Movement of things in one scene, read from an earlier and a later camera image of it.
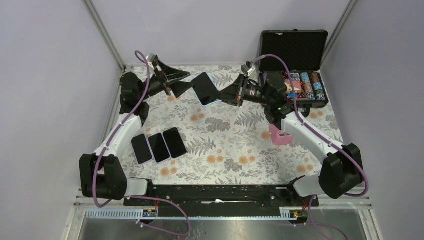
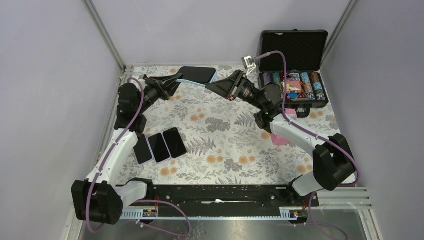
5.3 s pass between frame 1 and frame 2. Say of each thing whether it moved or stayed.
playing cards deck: stayed
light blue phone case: moved
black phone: moved
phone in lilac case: stayed
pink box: stayed
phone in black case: stayed
